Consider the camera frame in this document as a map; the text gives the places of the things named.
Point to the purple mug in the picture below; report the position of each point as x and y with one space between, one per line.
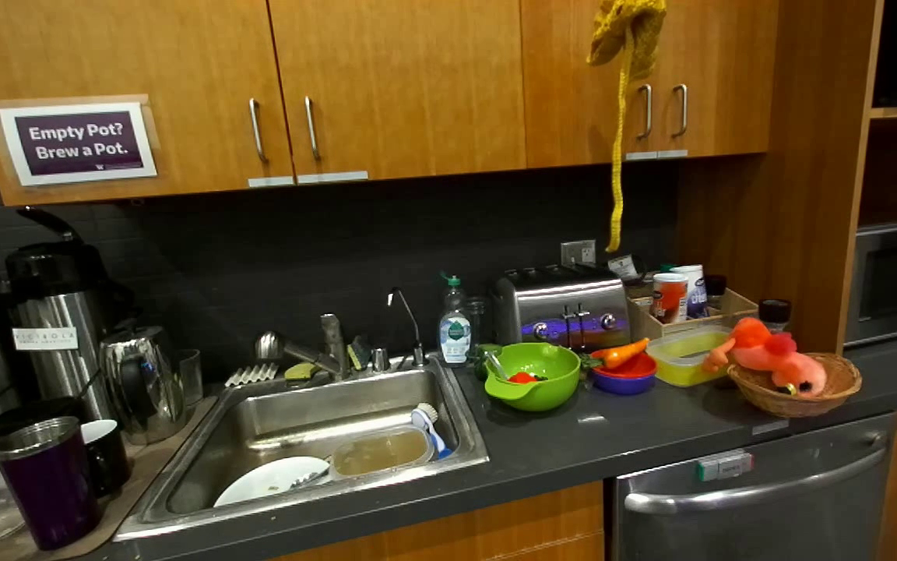
43 467

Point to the silver toaster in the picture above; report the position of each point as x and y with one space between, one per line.
566 307

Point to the stainless dishwasher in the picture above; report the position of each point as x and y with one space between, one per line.
803 496

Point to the yellow knitted towel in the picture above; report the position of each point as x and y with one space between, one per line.
623 36

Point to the cabinet door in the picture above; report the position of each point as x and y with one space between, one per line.
717 77
201 79
399 89
567 103

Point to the orange carrot toy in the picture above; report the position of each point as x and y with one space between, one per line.
617 355

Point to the green plastic bowl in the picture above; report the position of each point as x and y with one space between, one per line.
530 375

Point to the white plate in sink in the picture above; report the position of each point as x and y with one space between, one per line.
271 478

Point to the dark lidded jar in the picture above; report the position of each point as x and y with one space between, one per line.
713 287

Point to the blue small bowl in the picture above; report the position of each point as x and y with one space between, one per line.
630 377

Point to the yellow-green plastic container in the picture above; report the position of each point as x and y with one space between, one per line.
681 355

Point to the lower cabinet doors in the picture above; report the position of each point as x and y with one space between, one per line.
566 523

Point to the stainless steel sink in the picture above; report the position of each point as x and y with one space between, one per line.
375 431

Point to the rightmost upper cabinet door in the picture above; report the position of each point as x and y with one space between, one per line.
717 77

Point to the purple sign on cabinet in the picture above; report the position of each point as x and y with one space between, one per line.
62 143

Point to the steel coffee airpot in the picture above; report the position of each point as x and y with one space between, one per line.
58 315

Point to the red white canister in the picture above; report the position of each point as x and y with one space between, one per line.
671 296

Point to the chrome faucet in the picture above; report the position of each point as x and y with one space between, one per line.
403 302

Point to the wicker basket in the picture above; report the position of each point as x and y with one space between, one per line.
830 386

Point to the black pepper grinder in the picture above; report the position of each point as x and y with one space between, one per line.
775 313

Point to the wall power outlet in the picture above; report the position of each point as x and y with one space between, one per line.
578 254

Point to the black mug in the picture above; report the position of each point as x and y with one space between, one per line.
107 455

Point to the dish soap bottle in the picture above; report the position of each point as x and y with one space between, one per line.
457 326

